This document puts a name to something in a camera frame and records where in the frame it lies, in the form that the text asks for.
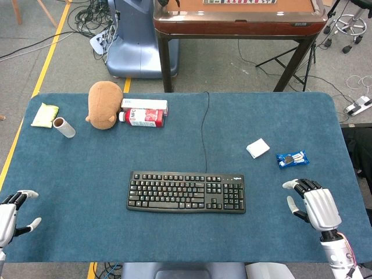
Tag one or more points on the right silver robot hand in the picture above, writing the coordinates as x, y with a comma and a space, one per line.
319, 207

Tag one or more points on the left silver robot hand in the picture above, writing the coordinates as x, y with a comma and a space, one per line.
6, 216

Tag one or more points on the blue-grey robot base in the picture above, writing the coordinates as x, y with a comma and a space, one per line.
136, 43

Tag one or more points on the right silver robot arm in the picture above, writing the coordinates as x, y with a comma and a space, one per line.
338, 253

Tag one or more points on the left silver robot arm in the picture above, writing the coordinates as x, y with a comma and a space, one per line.
1, 261

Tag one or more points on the black computer keyboard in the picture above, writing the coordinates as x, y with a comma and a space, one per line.
186, 192

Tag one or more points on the blue cookie packet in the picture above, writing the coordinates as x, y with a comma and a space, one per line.
292, 159

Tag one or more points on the white tissue pack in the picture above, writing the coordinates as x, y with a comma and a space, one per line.
257, 148

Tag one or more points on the cardboard paper tube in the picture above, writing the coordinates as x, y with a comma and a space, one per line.
64, 127

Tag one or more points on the yellow-green snack packet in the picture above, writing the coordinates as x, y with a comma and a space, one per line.
45, 115

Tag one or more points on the white foot pedal strip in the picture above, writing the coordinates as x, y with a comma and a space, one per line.
358, 106

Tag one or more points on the grey robot torso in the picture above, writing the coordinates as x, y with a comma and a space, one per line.
203, 270

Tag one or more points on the brown plush toy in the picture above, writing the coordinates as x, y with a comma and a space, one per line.
103, 105

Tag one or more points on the blue table mat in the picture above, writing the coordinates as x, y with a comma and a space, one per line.
180, 151

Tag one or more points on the red juice bottle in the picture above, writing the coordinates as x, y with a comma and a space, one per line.
142, 117

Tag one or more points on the white and red box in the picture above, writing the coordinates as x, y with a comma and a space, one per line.
144, 104

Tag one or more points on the office chair base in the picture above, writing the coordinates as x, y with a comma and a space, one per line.
347, 27

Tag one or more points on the white power strip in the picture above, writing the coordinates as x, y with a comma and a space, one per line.
98, 40

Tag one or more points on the brown mahjong table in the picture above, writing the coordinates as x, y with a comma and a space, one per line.
238, 20

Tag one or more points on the wooden chair legs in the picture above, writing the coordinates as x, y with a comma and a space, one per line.
29, 11

